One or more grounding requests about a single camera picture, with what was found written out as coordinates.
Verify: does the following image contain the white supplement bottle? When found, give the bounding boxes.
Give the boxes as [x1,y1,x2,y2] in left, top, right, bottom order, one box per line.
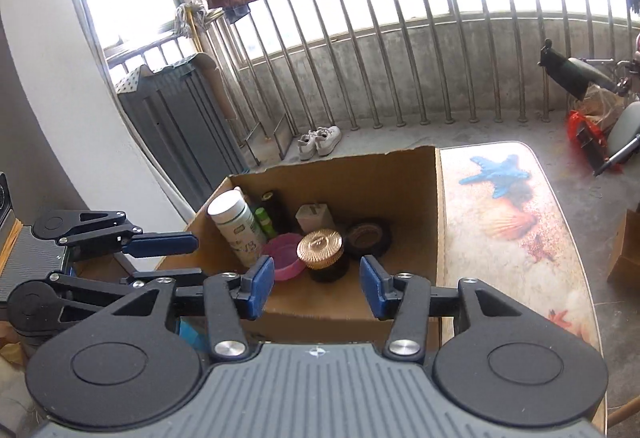
[206,190,268,269]

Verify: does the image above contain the dotted white cloth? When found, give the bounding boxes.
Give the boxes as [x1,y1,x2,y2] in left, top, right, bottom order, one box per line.
[116,65,151,94]

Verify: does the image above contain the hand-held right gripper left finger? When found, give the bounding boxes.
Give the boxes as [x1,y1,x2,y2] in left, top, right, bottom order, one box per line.
[102,255,276,361]

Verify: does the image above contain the white sneaker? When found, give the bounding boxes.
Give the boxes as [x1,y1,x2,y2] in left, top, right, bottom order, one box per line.
[297,133,318,162]
[312,125,342,156]

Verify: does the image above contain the white charger plug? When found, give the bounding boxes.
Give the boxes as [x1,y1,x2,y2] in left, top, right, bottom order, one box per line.
[295,202,335,236]

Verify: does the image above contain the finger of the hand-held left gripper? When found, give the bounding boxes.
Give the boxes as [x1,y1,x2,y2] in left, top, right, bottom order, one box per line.
[52,268,207,323]
[65,210,199,259]

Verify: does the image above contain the wooden chair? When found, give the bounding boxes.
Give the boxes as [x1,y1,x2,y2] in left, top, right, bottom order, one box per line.
[607,398,640,429]

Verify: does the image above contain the brown cardboard tube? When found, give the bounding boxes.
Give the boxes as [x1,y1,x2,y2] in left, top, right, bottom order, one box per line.
[196,52,237,121]

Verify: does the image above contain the black cylindrical tube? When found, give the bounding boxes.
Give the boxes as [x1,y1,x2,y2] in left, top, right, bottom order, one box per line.
[259,190,291,236]

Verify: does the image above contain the brown cardboard box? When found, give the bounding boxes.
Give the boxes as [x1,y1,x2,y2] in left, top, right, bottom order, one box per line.
[155,145,447,354]

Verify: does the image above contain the green lip balm tube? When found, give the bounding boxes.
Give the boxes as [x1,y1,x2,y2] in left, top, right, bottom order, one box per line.
[252,207,277,239]

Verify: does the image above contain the black tape roll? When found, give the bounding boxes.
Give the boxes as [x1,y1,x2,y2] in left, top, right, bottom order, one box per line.
[345,217,393,261]

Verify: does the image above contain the dark jar with gold lid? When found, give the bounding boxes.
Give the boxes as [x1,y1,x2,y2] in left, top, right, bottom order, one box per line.
[296,228,351,283]

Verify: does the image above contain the red plastic bag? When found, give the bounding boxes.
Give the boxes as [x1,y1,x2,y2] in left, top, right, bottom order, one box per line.
[566,110,608,153]

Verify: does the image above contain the wheelchair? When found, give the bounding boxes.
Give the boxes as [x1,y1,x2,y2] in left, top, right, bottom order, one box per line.
[537,38,640,176]

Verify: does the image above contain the rope mop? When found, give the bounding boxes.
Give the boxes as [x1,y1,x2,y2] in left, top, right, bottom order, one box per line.
[172,0,226,53]

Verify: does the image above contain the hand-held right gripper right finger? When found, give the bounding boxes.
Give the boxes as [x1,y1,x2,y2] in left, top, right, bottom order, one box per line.
[360,255,538,361]

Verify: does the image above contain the small cardboard box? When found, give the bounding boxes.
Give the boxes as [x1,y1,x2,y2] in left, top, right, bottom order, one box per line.
[606,208,640,289]

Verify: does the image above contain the blue hanging cloth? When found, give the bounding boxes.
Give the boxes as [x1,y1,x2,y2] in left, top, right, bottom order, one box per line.
[222,4,252,24]

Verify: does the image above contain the small metal rack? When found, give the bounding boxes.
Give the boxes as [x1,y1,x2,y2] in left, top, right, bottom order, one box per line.
[244,110,296,167]

